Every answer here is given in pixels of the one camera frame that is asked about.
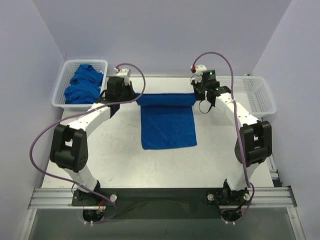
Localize blue towel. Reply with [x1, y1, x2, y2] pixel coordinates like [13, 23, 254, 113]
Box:
[137, 93, 197, 150]

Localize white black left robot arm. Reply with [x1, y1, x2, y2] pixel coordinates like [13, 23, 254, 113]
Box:
[50, 75, 136, 195]

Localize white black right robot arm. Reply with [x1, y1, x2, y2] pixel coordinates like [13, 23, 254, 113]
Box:
[191, 81, 272, 192]

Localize crumpled blue towels in basket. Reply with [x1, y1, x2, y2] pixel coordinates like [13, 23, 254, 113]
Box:
[64, 64, 104, 105]

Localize white perforated left basket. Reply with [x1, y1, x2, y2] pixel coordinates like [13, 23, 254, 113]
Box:
[51, 59, 108, 112]

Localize white perforated basket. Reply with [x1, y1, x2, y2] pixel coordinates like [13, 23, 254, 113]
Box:
[214, 75, 278, 118]
[51, 59, 108, 112]

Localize white perforated right basket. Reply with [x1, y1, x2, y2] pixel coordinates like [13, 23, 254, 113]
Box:
[214, 75, 278, 118]

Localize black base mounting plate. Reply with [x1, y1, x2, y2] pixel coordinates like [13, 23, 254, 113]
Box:
[71, 188, 251, 221]

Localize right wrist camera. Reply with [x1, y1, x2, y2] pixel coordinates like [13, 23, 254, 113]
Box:
[191, 64, 218, 87]

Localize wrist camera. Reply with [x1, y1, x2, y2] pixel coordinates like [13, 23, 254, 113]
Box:
[191, 64, 218, 87]
[115, 68, 131, 86]

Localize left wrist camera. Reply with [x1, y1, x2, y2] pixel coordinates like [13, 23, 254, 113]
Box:
[115, 68, 131, 86]

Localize aluminium frame rail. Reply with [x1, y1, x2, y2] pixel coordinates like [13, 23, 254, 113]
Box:
[18, 117, 307, 240]

